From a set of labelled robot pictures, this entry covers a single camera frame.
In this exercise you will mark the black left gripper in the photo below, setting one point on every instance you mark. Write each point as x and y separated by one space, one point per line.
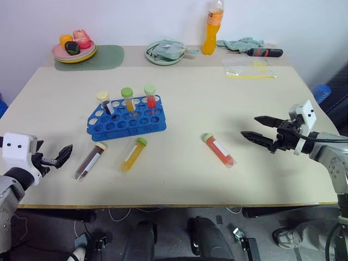
43 163

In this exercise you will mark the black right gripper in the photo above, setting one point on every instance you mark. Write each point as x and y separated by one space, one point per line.
288 136

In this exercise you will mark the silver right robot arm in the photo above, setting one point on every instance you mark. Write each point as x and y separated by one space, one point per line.
331 157

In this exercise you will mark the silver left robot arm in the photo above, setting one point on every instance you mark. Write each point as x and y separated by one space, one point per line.
11 187

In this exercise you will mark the cream-capped dark liquid tube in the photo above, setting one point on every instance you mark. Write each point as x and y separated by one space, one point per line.
104 99
91 161

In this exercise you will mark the green-capped red liquid tube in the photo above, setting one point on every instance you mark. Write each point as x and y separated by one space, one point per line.
220 150
150 92

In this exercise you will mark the blue test tube rack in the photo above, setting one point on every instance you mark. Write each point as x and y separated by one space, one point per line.
127 127

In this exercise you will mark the green-capped orange liquid tube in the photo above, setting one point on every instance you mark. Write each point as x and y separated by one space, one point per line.
133 157
127 93

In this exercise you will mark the clear yellow zip bag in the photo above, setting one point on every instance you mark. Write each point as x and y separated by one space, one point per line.
244 69

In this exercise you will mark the black table crossbar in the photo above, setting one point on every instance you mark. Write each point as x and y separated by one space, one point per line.
54 214
288 212

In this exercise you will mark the blue plastic object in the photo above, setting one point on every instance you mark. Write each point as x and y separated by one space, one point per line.
2 107

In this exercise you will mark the blue stacked stools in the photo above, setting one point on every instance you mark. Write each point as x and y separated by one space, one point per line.
321 93

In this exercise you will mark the black and red screwdriver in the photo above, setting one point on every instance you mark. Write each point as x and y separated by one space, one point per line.
267 52

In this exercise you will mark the black chair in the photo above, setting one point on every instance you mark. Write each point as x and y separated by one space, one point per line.
338 98

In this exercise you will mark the pale green cloth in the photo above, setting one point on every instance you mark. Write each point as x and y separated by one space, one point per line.
242 43

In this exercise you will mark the yellow plate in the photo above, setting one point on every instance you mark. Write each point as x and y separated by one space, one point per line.
73 61

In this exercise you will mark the pink plate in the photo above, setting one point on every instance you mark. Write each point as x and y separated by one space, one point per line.
58 51

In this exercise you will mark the light green plate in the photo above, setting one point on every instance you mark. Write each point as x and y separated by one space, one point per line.
88 55

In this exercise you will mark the black and green toy food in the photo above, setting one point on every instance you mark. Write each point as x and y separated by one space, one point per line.
72 48

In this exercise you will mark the orange soda bottle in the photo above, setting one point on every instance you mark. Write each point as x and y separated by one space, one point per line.
211 35

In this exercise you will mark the green placemat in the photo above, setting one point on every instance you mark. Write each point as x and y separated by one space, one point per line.
108 58

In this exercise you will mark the grey sneaker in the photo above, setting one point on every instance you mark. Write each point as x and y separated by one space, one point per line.
285 238

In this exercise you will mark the orange toy food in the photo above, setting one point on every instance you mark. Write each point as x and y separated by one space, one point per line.
64 40

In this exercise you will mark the pink toy food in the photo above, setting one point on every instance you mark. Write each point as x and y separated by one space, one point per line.
82 38

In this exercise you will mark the grey trouser leg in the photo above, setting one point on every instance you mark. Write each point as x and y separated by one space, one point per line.
315 236

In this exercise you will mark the green plate with cloth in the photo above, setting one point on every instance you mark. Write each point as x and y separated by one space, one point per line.
163 62

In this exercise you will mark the dark rounded shape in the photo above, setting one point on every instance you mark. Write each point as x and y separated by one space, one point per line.
209 239
144 239

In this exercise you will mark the pale green zip pouch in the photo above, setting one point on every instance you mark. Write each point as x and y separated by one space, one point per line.
167 50

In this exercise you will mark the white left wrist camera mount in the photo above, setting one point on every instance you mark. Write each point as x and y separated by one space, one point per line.
16 152

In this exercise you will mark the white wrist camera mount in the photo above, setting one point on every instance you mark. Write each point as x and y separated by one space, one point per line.
308 115
16 152

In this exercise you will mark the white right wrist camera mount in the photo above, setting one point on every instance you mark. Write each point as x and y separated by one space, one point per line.
308 115

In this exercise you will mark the black caster bracket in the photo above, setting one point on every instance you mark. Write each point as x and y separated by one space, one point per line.
246 243

